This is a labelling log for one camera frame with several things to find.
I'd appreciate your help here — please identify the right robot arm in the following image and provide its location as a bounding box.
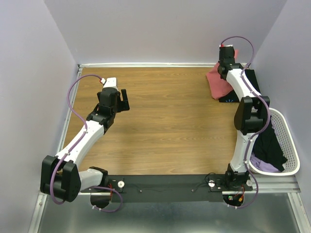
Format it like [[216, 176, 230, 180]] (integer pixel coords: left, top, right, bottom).
[[218, 44, 270, 190]]

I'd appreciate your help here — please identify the black t-shirt in basket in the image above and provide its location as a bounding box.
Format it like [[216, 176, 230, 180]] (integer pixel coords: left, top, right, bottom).
[[251, 121, 289, 172]]

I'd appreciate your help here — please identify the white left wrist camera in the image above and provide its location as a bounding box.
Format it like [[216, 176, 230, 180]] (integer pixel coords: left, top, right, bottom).
[[101, 77, 118, 90]]

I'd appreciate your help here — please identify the lavender t-shirt in basket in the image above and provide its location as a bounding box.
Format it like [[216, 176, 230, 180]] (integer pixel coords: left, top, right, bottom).
[[249, 118, 282, 173]]

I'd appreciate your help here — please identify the white table edge rail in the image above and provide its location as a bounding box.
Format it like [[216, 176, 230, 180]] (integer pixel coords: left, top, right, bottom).
[[78, 62, 216, 68]]

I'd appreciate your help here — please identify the pink t-shirt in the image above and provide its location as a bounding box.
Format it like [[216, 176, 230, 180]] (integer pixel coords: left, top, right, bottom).
[[206, 62, 239, 102]]

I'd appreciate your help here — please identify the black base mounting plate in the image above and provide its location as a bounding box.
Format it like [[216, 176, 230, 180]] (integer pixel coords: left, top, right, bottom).
[[87, 173, 253, 208]]

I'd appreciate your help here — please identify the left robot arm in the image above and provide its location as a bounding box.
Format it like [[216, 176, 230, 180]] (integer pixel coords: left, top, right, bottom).
[[40, 87, 130, 204]]

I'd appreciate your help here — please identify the white plastic laundry basket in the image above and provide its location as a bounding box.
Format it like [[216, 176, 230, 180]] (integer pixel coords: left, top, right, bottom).
[[249, 108, 300, 177]]

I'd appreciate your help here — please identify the folded black t-shirt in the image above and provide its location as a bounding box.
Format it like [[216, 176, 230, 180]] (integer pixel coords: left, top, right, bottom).
[[218, 69, 260, 102]]

